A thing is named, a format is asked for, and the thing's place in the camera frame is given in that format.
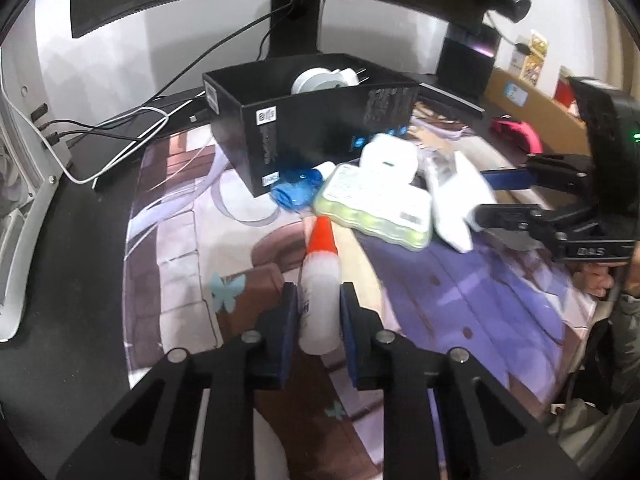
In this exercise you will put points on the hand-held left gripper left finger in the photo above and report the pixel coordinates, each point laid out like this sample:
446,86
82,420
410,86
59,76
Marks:
289,330

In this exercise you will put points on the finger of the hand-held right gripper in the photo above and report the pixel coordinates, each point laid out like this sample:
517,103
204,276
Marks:
505,179
505,216

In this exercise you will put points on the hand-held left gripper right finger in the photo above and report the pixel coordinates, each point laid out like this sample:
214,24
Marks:
347,330

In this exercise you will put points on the glue bottle with orange cap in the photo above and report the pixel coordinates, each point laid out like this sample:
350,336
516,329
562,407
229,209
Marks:
320,300

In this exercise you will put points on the white packet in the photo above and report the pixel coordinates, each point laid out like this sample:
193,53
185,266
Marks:
455,200

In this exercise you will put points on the white square charger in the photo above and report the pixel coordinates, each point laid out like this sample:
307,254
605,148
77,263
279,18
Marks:
387,157

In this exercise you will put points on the green tablet pack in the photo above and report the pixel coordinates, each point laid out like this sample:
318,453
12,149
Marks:
370,205

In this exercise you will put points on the blue plastic bottle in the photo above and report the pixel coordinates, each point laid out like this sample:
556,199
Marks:
295,185

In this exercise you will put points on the black cardboard box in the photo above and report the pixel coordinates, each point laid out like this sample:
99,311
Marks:
310,125

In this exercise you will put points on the person's right hand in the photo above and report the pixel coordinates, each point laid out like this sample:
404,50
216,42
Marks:
597,282

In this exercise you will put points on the pink computer mouse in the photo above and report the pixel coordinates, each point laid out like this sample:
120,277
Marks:
520,132

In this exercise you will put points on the brown cardboard box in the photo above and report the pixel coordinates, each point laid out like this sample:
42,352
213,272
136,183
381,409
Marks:
545,110

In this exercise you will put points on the small red box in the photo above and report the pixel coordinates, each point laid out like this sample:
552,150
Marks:
564,92

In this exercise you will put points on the printed desk mat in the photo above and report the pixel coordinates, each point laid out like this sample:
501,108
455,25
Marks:
450,310

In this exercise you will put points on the yellow figure box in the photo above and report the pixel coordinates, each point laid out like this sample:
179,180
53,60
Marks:
532,60

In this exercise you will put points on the black speaker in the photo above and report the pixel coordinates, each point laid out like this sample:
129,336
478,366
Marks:
467,60

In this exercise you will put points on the person's clothing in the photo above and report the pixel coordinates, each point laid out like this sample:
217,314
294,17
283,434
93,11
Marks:
600,385

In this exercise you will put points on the white plug adapter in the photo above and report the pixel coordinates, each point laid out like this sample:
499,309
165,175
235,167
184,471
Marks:
315,81

